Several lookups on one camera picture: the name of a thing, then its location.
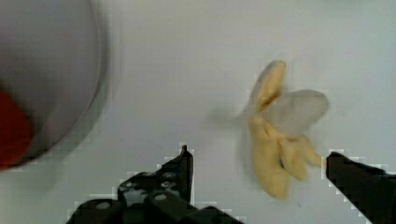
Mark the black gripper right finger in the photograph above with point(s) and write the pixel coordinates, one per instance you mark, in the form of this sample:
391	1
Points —
371	190

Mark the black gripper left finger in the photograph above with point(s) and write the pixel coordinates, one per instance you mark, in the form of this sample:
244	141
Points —
160	197

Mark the yellow peeled toy banana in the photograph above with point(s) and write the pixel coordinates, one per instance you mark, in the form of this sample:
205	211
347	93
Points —
277	123

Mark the red plush ketchup bottle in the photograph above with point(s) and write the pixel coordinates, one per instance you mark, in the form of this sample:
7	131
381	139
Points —
15	132

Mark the grey oval plate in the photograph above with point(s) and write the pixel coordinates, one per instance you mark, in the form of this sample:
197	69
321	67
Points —
52	52

